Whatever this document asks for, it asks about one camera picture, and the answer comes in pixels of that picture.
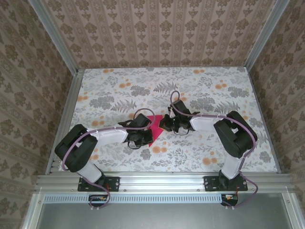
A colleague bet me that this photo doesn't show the left aluminium side rail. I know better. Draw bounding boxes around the left aluminium side rail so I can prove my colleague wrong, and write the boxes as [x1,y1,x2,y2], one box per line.
[45,68,84,175]

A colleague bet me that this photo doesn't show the aluminium corner post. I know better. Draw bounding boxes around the aluminium corner post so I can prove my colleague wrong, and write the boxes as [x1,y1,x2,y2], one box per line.
[28,0,80,74]
[243,0,292,70]

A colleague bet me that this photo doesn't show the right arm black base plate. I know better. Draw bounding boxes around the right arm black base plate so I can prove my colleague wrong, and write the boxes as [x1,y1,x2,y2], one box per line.
[204,176,248,192]

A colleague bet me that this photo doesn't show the aluminium side rail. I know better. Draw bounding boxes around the aluminium side rail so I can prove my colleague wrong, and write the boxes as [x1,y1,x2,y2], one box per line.
[245,66,282,174]
[45,68,84,175]

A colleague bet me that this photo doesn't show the left aluminium corner post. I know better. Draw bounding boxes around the left aluminium corner post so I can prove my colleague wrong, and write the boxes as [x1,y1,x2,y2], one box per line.
[28,0,80,74]

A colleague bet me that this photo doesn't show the right aluminium side rail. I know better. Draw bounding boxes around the right aluminium side rail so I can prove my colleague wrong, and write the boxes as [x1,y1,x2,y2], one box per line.
[245,66,282,174]

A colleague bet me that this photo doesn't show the right aluminium corner post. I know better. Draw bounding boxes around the right aluminium corner post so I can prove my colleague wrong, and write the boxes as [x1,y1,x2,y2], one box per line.
[243,0,292,70]

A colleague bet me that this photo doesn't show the pink paper sheet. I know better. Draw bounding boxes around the pink paper sheet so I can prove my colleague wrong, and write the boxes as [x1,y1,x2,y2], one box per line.
[144,114,165,148]

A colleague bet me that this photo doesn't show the aluminium cross rail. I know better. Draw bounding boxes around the aluminium cross rail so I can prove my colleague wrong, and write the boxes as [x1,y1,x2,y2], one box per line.
[34,173,295,194]

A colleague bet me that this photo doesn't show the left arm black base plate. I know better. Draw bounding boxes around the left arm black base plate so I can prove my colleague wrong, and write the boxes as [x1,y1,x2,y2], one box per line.
[78,176,120,192]

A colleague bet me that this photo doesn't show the slotted grey cable duct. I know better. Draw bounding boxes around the slotted grey cable duct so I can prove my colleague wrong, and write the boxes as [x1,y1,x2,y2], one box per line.
[44,194,226,204]

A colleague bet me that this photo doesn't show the floral table cover sheet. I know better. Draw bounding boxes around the floral table cover sheet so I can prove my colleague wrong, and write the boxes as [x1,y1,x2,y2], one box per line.
[58,67,279,173]

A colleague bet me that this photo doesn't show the grey metal panel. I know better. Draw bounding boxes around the grey metal panel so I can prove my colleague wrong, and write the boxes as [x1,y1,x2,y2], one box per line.
[35,202,298,229]

